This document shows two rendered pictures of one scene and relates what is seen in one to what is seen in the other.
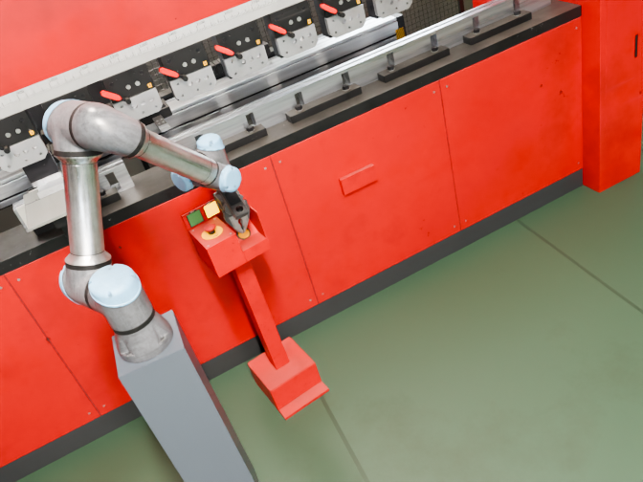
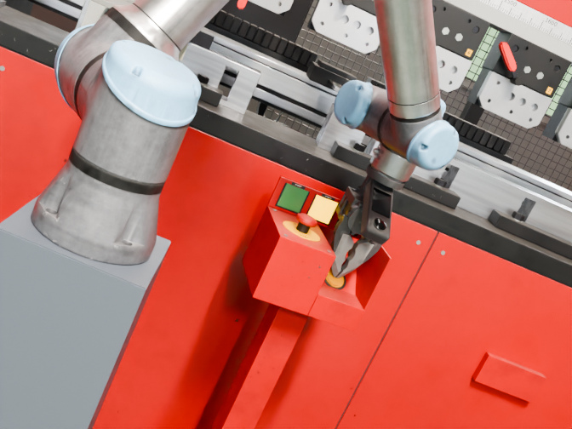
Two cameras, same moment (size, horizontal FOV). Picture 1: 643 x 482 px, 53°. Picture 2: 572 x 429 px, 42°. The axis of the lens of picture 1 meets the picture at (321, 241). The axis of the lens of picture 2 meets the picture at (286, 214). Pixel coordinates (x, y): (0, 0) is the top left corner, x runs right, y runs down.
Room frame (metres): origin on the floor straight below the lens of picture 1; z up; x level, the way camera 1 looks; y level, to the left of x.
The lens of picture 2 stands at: (0.53, 0.23, 1.12)
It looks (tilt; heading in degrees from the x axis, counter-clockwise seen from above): 14 degrees down; 6
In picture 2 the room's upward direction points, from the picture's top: 25 degrees clockwise
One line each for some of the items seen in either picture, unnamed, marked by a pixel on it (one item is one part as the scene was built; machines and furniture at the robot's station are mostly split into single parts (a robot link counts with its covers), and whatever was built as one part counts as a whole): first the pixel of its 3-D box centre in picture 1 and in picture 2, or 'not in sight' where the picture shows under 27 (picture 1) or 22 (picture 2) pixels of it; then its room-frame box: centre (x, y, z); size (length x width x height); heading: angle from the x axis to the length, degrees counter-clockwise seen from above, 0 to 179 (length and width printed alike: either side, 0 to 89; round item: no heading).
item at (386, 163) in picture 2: not in sight; (391, 163); (1.82, 0.24, 0.95); 0.08 x 0.08 x 0.05
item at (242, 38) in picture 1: (239, 48); (517, 81); (2.25, 0.08, 1.18); 0.15 x 0.09 x 0.17; 106
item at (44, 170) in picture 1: (41, 169); not in sight; (2.05, 0.82, 1.05); 0.10 x 0.02 x 0.10; 106
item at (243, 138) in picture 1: (227, 144); (395, 174); (2.15, 0.22, 0.89); 0.30 x 0.05 x 0.03; 106
